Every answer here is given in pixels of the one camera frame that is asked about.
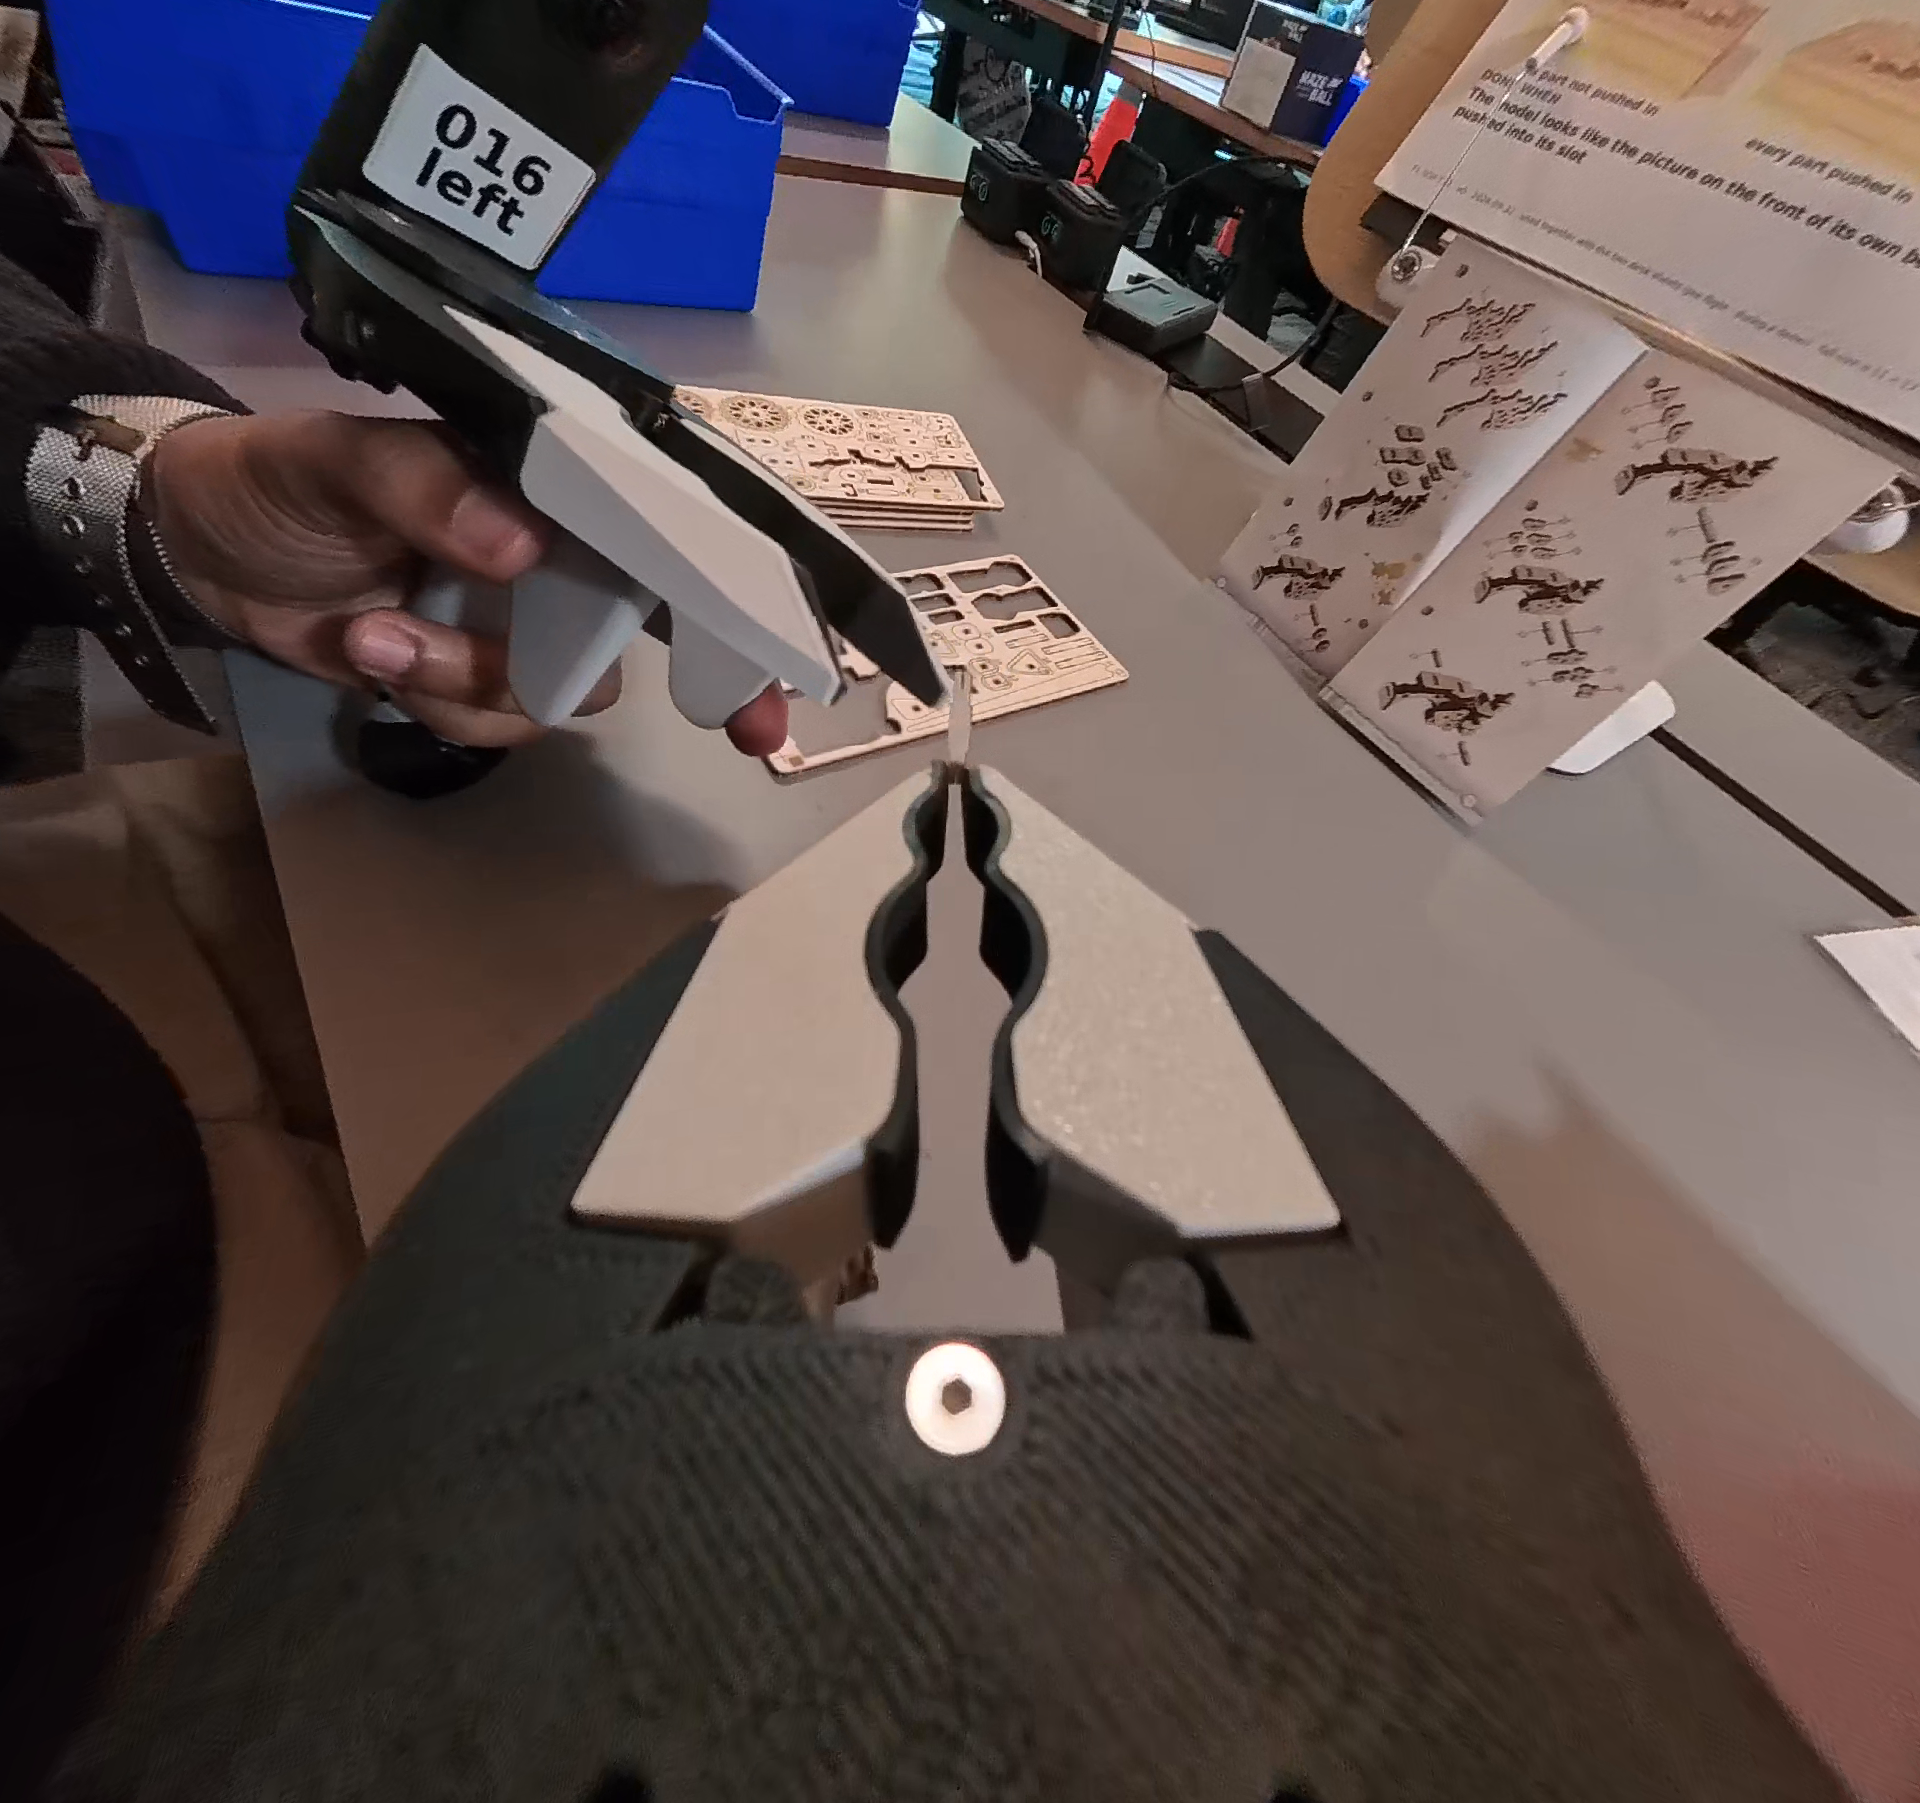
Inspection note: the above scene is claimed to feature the black battery charger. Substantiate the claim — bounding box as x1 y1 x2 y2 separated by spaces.
1041 174 1126 293
959 134 1060 246

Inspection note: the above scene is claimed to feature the person's black sweater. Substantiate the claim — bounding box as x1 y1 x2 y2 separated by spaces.
0 918 212 1803

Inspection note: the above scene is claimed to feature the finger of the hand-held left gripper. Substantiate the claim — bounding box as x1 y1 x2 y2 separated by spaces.
560 332 949 706
442 307 845 706

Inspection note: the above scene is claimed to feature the dark game box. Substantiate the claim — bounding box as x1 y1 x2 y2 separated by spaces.
1222 0 1366 147

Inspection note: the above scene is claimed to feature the black cable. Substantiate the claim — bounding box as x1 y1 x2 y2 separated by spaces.
1169 332 1322 441

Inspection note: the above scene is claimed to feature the wooden puzzle sheet with cutouts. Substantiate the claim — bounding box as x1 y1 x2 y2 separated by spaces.
764 552 1131 780

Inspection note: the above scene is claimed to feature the white instruction booklet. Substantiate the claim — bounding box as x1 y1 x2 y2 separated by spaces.
1215 241 1899 825

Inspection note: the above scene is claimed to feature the printed instruction poster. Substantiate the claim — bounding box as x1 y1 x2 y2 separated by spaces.
1377 0 1920 402

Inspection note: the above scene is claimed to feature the large blue storage bin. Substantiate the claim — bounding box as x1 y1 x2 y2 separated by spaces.
41 0 791 312

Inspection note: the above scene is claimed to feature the grey desk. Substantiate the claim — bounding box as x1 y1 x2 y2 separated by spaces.
112 94 1920 1803

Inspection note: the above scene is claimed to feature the person's left hand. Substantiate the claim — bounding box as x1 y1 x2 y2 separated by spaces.
147 408 791 763

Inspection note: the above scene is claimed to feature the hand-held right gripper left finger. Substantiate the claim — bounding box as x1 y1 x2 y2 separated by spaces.
569 764 962 1253

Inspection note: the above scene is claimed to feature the stack of wooden puzzle sheets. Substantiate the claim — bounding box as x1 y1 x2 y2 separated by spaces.
670 385 1007 533

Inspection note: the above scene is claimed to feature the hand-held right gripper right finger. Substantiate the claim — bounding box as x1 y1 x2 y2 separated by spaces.
959 764 1344 1262

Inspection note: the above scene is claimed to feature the black power adapter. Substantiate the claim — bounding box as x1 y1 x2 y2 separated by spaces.
1082 266 1219 361

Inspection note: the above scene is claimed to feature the grey woven watch strap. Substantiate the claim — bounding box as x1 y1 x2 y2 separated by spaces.
26 396 240 732

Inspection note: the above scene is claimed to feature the white stand base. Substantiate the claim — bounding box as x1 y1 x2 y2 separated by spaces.
1546 678 1676 776

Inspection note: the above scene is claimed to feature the laminated paper sheet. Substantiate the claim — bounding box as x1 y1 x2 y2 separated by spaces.
1814 918 1920 1056

